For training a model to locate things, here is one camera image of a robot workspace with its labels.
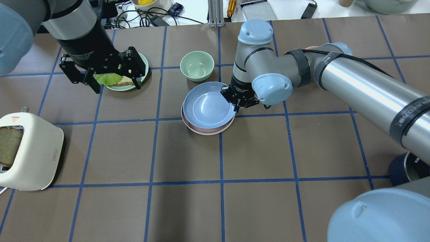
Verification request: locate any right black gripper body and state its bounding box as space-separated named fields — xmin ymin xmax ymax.
xmin=220 ymin=77 xmax=260 ymax=108

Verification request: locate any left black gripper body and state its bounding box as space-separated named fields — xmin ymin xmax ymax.
xmin=59 ymin=46 xmax=138 ymax=85

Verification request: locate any blue plate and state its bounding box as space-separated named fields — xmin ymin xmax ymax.
xmin=182 ymin=82 xmax=235 ymax=129

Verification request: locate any pink plate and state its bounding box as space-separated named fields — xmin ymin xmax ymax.
xmin=181 ymin=106 xmax=235 ymax=136

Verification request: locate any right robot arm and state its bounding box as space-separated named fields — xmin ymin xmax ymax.
xmin=220 ymin=19 xmax=430 ymax=242

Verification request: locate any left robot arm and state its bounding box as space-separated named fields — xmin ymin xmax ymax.
xmin=0 ymin=0 xmax=147 ymax=94

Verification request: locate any bread slice on plate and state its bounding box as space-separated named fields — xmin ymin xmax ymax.
xmin=114 ymin=76 xmax=135 ymax=87

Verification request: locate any green lettuce leaf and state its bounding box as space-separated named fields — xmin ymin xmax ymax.
xmin=93 ymin=73 xmax=123 ymax=86

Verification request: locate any green plate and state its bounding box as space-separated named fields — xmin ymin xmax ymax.
xmin=101 ymin=49 xmax=149 ymax=91

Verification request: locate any green bowl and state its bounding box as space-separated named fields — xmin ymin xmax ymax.
xmin=180 ymin=51 xmax=215 ymax=82

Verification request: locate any yellow toy fruit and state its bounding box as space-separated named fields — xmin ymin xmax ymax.
xmin=137 ymin=0 xmax=155 ymax=6

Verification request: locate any beige bowl with toys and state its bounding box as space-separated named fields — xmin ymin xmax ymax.
xmin=131 ymin=0 xmax=173 ymax=11

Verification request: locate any gold cylinder tool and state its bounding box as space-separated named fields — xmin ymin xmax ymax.
xmin=227 ymin=0 xmax=237 ymax=18

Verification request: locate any bread slice in toaster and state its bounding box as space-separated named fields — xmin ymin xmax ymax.
xmin=0 ymin=127 xmax=23 ymax=167

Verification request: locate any white toaster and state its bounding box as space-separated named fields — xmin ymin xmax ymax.
xmin=0 ymin=112 xmax=64 ymax=191

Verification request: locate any black power adapter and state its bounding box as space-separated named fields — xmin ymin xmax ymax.
xmin=301 ymin=3 xmax=318 ymax=19

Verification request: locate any dark blue pot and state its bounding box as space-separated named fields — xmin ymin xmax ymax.
xmin=389 ymin=152 xmax=429 ymax=186

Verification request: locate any aluminium frame post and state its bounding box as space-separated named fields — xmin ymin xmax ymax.
xmin=208 ymin=0 xmax=224 ymax=28

